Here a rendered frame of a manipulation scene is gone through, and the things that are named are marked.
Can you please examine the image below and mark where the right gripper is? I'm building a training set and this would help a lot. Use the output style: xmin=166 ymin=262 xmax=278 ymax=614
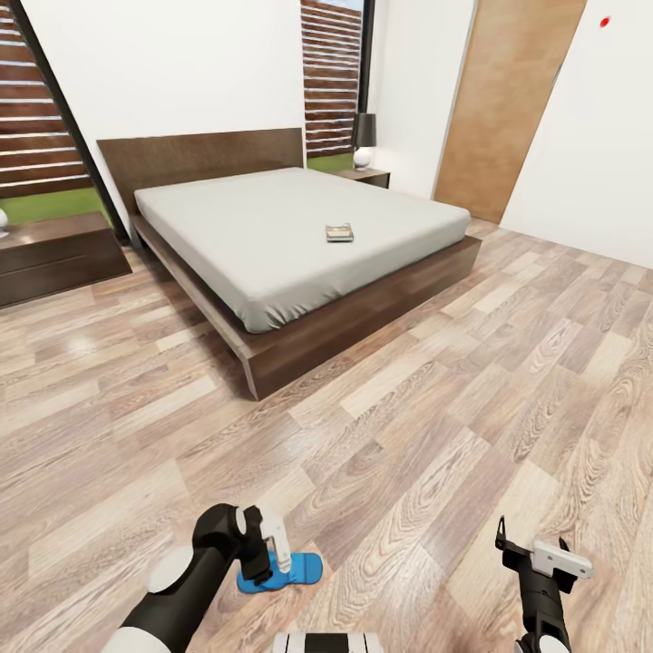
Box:
xmin=495 ymin=516 xmax=576 ymax=609

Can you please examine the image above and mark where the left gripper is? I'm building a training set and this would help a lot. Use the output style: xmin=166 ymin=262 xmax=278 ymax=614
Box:
xmin=236 ymin=505 xmax=274 ymax=587

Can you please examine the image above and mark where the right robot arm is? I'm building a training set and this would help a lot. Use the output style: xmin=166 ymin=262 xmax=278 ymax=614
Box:
xmin=495 ymin=516 xmax=597 ymax=653

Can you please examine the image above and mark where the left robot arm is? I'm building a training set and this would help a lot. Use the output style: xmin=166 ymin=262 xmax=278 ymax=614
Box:
xmin=102 ymin=503 xmax=292 ymax=653

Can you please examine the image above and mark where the hardback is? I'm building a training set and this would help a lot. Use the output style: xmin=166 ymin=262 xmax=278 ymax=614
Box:
xmin=326 ymin=223 xmax=355 ymax=241

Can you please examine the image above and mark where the sandal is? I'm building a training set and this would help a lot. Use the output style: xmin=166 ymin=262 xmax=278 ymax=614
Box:
xmin=237 ymin=550 xmax=323 ymax=593

